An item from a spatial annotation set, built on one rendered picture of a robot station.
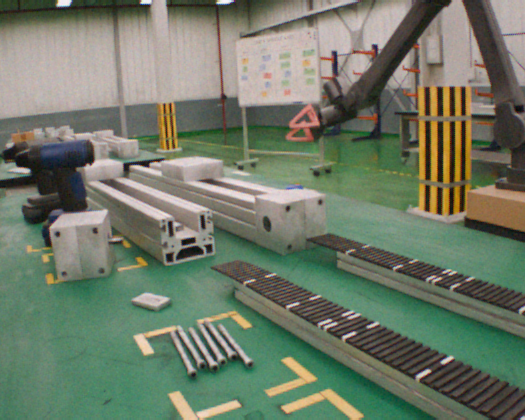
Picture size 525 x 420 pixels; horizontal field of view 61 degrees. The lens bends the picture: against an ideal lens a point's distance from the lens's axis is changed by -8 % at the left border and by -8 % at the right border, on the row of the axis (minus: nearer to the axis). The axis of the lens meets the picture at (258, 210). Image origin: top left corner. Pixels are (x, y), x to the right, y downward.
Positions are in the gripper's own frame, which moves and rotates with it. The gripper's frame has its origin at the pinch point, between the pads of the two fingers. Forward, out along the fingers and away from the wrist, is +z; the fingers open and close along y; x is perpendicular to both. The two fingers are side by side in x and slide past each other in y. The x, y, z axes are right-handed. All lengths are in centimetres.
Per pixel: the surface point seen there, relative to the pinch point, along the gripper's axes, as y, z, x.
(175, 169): 10.5, 33.5, 1.9
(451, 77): -204, -188, -62
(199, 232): 42, 33, 25
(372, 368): 80, 21, 51
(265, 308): 65, 28, 42
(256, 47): -485, -120, -292
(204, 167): 12.1, 26.5, 4.7
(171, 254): 43, 39, 27
